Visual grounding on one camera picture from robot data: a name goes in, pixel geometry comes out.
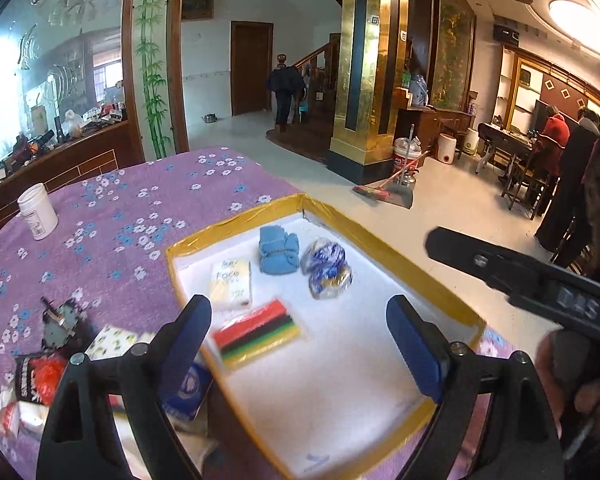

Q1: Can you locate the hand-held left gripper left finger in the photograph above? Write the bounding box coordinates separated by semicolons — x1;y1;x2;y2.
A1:
37;294;213;480

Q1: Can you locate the person's right hand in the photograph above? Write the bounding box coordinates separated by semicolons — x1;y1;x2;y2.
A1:
535;330;600;461

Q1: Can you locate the brown wooden door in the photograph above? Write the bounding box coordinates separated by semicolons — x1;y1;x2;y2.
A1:
230;21;274;116

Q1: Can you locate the etched glass partition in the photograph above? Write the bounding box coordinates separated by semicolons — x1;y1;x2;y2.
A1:
0;0;131;176

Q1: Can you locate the blue folded towel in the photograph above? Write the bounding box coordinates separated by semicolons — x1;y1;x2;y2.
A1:
258;226;301;276

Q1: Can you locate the white yellow tissue pack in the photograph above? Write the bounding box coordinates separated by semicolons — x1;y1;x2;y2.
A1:
209;260;253;310

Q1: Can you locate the white round bin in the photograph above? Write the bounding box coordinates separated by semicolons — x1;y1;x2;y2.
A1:
437;132;462;163

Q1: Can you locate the striped colourful cloth pack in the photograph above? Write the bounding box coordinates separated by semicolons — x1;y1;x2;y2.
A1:
213;298;301;372

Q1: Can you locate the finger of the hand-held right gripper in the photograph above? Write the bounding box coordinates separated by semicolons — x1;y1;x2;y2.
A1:
425;227;556;311

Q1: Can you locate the blue water bottle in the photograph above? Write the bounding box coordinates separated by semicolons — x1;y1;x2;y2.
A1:
407;74;430;107

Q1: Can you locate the blue label packet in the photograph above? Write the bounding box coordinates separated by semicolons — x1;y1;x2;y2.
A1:
162;360;213;421

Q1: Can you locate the red plastic bag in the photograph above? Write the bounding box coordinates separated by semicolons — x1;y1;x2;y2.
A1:
15;352;73;406

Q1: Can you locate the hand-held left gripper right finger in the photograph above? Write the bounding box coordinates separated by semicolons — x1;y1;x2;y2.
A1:
386;294;566;480

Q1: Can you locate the dark wooden chair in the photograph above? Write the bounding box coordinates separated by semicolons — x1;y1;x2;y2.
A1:
500;145;556;221

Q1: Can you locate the white plastic bag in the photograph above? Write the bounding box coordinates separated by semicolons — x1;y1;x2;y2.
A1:
62;109;83;138

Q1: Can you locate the green landscape wall panel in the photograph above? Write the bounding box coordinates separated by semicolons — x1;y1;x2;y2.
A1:
432;0;476;111

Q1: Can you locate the dark wooden desk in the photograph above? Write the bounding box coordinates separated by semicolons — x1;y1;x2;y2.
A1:
475;122;536;176

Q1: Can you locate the golden pillar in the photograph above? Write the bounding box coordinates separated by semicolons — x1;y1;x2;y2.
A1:
327;0;411;186

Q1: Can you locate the blue white plastic packet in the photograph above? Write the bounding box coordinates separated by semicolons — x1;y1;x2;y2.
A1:
300;239;353;300

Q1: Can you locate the bamboo painted column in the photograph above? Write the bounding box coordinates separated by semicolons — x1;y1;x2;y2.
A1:
121;0;188;163

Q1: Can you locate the red white bucket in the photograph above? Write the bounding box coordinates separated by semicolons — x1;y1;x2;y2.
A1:
392;136;423;173

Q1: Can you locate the wooden staircase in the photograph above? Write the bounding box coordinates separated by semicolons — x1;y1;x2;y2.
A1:
266;35;341;161

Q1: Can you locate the white box with yellow tape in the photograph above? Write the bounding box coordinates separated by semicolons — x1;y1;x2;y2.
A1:
166;194;487;480

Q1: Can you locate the black key pouch with keys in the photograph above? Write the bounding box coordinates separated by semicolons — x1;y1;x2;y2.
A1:
40;297;98;351

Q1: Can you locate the green patterned tissue pack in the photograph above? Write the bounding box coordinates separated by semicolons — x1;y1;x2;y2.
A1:
85;325;153;361

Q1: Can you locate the wooden shelf cabinet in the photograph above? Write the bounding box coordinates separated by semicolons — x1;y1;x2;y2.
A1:
495;42;600;136

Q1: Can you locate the oval ceiling lamp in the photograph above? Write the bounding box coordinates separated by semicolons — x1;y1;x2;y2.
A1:
547;0;600;58

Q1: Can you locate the purple floral tablecloth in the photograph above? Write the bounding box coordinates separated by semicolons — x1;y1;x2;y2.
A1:
0;149;531;480

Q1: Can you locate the wooden counter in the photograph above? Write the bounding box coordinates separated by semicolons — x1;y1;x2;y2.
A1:
0;120;146;256

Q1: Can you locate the framed wall picture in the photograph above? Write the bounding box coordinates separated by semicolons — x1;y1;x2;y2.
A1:
181;0;215;22

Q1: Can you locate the white plastic jar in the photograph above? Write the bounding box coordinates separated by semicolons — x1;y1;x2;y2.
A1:
17;183;59;241

